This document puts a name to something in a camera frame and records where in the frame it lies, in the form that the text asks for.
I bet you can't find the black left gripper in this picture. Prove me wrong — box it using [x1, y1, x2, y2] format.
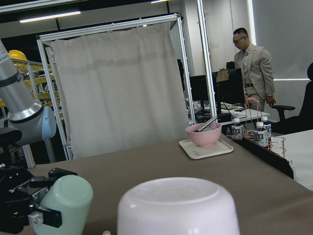
[0, 166, 63, 234]

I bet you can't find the mint green cup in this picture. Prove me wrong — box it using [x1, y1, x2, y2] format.
[34, 175, 93, 235]

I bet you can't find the pink cup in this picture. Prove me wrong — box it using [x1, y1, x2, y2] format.
[117, 177, 240, 235]

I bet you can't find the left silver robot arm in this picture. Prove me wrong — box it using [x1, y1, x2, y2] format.
[0, 45, 62, 234]

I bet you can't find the beige curtain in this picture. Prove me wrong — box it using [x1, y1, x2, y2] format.
[51, 23, 189, 159]

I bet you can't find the pink bowl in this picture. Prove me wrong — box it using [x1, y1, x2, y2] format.
[185, 122, 222, 146]

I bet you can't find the metal scoop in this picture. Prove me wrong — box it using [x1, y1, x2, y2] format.
[194, 116, 218, 132]

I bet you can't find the black computer monitor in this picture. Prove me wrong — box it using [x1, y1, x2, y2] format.
[189, 69, 245, 110]

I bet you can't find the tea bottle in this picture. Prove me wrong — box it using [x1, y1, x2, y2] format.
[254, 121, 268, 147]

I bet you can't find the man in beige suit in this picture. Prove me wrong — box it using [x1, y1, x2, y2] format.
[233, 27, 276, 112]

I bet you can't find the black office chair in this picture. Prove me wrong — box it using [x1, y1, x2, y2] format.
[268, 79, 313, 135]

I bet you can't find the copper wire bottle rack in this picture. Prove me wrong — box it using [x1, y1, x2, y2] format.
[244, 97, 286, 158]

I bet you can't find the aluminium frame post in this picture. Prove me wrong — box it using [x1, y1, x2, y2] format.
[196, 0, 218, 123]

